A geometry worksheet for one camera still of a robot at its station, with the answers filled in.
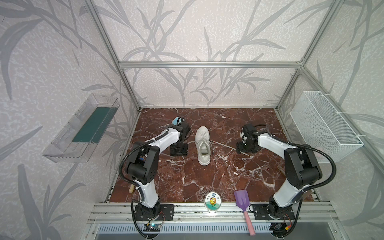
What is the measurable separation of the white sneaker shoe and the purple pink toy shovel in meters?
0.23

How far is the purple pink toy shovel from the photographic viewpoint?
74 centimetres

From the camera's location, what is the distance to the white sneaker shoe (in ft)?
2.84
